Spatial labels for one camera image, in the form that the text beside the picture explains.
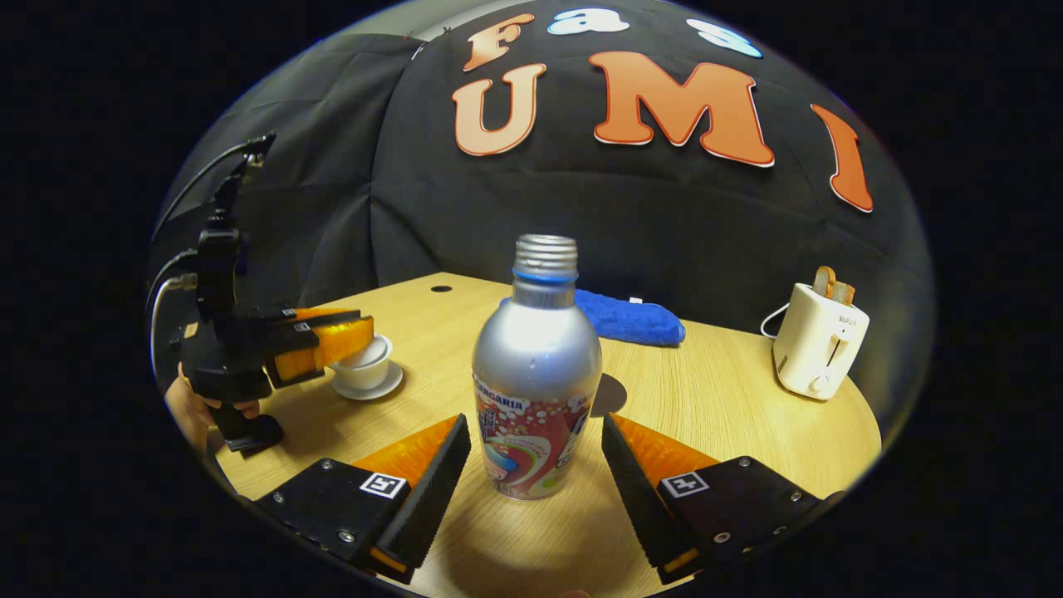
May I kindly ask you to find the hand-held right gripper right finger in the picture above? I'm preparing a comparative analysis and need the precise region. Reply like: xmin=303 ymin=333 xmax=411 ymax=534
xmin=600 ymin=412 xmax=845 ymax=586

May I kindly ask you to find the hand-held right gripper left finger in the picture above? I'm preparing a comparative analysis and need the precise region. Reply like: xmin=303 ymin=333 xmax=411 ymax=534
xmin=253 ymin=413 xmax=473 ymax=583

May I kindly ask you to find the white teacup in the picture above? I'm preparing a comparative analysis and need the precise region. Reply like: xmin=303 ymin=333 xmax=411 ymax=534
xmin=332 ymin=353 xmax=394 ymax=391

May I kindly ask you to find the dark round coaster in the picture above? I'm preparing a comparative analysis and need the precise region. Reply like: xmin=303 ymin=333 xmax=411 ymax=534
xmin=593 ymin=374 xmax=629 ymax=419

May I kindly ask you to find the silver water bottle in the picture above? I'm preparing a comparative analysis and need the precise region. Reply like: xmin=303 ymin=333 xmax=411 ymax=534
xmin=472 ymin=234 xmax=604 ymax=501

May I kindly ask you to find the white saucer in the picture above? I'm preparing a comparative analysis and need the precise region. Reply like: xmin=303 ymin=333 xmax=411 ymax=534
xmin=331 ymin=361 xmax=404 ymax=401

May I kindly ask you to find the blue towel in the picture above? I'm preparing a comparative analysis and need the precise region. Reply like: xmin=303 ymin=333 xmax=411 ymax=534
xmin=573 ymin=288 xmax=687 ymax=347

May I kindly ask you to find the white toaster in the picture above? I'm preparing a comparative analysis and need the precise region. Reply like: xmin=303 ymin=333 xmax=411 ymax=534
xmin=772 ymin=282 xmax=870 ymax=401

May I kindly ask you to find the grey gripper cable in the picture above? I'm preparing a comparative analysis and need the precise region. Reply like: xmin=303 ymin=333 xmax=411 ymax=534
xmin=148 ymin=249 xmax=202 ymax=376

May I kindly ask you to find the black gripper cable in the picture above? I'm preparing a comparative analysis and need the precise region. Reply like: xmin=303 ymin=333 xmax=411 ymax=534
xmin=152 ymin=137 xmax=254 ymax=243

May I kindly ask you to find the white toaster cable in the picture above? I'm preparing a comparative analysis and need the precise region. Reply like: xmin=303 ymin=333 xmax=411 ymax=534
xmin=760 ymin=301 xmax=794 ymax=339

